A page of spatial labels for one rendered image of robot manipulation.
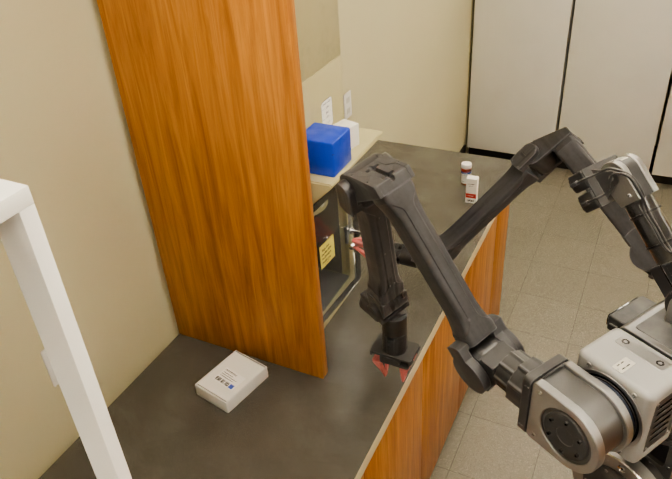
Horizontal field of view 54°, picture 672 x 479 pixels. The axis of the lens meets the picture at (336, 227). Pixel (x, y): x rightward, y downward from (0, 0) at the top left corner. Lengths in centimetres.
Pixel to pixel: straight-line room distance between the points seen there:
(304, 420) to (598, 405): 89
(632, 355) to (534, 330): 236
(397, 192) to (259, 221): 60
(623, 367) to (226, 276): 106
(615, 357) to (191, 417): 112
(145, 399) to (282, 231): 63
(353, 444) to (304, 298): 38
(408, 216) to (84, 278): 94
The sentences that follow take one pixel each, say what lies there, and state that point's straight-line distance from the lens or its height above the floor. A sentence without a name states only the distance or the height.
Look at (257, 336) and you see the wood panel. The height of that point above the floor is 103.
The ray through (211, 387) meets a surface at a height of 98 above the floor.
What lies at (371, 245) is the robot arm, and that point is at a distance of 128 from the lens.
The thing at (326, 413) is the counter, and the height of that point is 94.
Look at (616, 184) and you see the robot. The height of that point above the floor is 172.
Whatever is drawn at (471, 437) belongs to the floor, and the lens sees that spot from 296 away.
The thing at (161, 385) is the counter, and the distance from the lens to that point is 195.
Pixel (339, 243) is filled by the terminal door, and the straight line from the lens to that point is 191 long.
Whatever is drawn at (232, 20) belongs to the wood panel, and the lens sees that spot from 143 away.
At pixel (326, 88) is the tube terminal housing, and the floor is 165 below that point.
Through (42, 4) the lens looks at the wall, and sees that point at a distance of 159.
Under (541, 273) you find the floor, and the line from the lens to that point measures 385.
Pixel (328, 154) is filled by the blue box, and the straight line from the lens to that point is 157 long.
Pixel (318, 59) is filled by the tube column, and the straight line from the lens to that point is 168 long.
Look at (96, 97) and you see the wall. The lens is 170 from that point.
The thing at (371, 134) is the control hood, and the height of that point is 151.
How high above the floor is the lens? 227
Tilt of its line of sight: 33 degrees down
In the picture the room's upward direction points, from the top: 4 degrees counter-clockwise
